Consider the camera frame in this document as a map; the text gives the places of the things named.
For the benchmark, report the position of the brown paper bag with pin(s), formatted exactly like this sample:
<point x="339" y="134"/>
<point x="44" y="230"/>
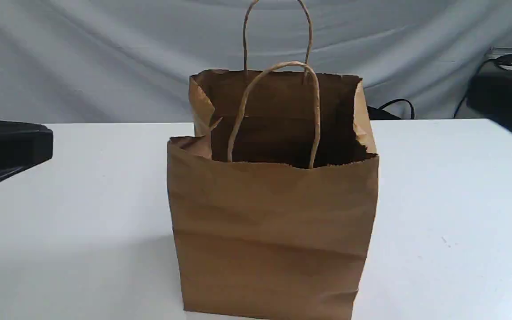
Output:
<point x="274" y="198"/>

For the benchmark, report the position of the grey backdrop cloth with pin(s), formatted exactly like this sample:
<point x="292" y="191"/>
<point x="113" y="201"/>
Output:
<point x="130" y="60"/>

